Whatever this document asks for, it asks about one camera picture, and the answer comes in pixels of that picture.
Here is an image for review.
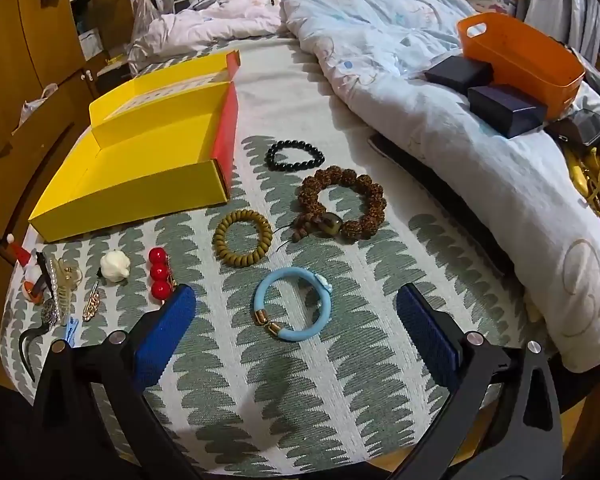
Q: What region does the pearl clear claw clip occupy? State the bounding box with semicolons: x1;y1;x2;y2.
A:
46;256;83;318

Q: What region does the red three-ball hair clip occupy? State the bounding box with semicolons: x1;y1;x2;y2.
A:
148;247;176;302

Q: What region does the santa hat hair clip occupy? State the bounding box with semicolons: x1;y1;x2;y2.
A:
6;233;31;268

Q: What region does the black leather wrist watch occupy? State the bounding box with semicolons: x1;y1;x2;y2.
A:
18;252;60;382

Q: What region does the small blue hair clip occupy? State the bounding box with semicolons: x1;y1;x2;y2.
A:
64;315;80;348

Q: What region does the pink patterned pillow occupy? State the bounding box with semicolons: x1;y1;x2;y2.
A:
129;0;286;68

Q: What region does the orange plastic basket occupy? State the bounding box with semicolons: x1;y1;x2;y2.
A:
456;13;585;120

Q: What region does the brown rudraksha bead bracelet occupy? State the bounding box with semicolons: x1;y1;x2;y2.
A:
290;164;388;245

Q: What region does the black bead bracelet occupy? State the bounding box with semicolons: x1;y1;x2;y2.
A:
264;138;326;174

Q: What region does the white plush duck clip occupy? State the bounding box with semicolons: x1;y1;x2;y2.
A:
22;264;45;306

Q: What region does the wooden wardrobe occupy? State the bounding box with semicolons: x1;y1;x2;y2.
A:
0;0;136;361

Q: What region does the dark navy jewelry box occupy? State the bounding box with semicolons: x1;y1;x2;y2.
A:
424;55;494;96
467;84;547;139

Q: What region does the white patterned duvet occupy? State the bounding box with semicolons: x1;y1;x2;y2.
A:
283;0;600;373

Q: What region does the green leaf patterned bedspread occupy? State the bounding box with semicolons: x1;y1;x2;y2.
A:
0;37;552;478

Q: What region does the gold filigree leaf hairpin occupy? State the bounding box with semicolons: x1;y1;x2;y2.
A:
82;281;100;322

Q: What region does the white shell hair clip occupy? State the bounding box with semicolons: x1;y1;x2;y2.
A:
99;249;131;283

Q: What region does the light blue bangle bracelet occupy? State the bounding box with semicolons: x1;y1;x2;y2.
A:
252;265;334;344

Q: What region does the yellow cardboard box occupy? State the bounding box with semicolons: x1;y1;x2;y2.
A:
29;50;242;243

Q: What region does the olive spiral hair tie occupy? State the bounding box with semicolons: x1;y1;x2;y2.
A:
212;208;274;269

